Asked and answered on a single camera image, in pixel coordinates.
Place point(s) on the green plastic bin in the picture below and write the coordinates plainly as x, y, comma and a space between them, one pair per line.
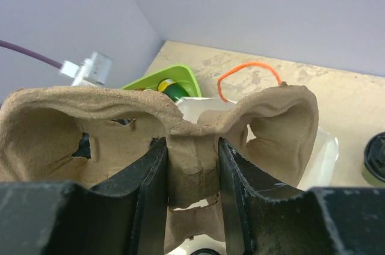
180, 73

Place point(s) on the green bottle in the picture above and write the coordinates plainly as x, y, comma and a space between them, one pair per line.
172, 89

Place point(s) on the black plastic cup lid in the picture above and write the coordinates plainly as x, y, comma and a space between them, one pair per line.
374, 155

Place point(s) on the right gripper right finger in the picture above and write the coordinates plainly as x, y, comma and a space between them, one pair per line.
263, 215

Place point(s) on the green paper coffee cup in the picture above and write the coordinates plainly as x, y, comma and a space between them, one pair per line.
371, 178

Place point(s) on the single brown pulp carrier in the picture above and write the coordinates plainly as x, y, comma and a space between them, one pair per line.
87, 134

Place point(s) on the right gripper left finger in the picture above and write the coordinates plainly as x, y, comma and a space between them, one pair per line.
125, 214

